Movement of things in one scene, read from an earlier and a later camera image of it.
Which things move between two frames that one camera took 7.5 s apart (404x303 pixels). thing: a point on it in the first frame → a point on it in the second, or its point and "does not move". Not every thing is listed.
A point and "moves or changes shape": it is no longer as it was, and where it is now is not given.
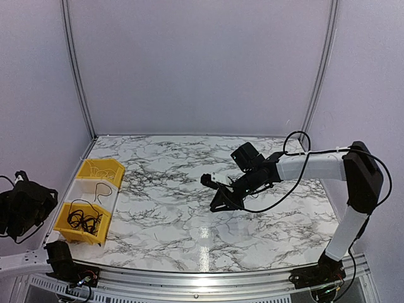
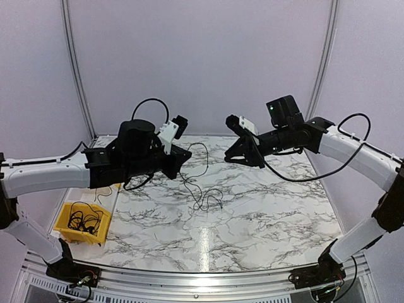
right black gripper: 223,199 → 249,149
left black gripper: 50,203 → 178,158
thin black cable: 106,195 does not move
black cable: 88,223 moves or changes shape
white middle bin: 101,194 does not move
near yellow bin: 87,222 does not move
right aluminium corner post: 320,68 does not move
